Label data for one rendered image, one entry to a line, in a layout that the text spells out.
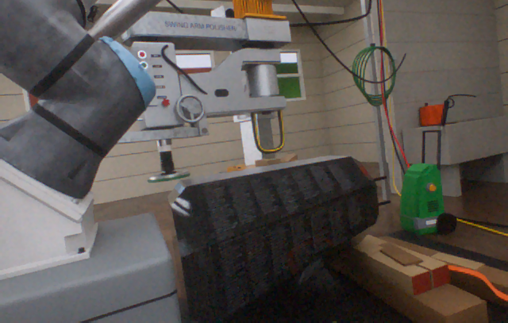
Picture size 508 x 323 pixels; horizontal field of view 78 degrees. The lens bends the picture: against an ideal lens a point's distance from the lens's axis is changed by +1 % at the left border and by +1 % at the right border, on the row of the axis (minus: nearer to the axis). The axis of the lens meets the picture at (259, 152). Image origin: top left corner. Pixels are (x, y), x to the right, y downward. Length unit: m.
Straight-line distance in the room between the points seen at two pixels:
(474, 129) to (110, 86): 4.21
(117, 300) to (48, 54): 0.40
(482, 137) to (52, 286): 4.47
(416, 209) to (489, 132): 2.03
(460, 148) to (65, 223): 4.07
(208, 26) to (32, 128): 1.31
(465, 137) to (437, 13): 1.93
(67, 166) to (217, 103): 1.20
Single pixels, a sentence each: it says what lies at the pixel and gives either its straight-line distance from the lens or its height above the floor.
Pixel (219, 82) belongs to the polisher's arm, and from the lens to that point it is 1.76.
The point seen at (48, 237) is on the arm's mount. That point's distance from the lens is 0.62.
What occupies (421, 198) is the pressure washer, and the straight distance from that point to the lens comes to 2.95.
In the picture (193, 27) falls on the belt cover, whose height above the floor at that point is 1.62.
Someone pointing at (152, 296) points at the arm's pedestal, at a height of 0.80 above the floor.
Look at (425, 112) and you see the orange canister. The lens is 4.66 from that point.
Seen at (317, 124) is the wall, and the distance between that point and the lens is 9.26.
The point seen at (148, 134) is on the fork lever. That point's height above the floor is 1.10.
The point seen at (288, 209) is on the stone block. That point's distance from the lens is 1.54.
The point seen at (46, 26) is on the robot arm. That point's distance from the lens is 0.63.
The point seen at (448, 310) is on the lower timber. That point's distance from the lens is 1.74.
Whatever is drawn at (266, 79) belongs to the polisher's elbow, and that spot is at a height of 1.35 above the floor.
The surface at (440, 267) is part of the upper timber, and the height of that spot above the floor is 0.24.
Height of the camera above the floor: 1.01
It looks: 3 degrees down
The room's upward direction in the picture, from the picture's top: 8 degrees counter-clockwise
